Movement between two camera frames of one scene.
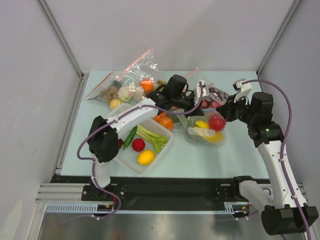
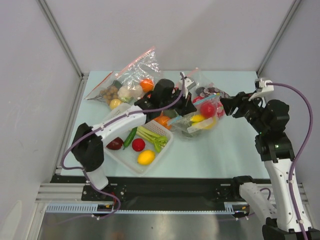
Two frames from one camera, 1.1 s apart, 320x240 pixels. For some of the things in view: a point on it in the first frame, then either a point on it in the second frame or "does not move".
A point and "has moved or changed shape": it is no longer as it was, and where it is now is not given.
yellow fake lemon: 146,157 does not move
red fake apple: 217,122 → 207,110
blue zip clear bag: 209,128 has moved or changed shape
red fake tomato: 138,144 does not move
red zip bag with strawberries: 218,97 does not move
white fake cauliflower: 125,93 does not move
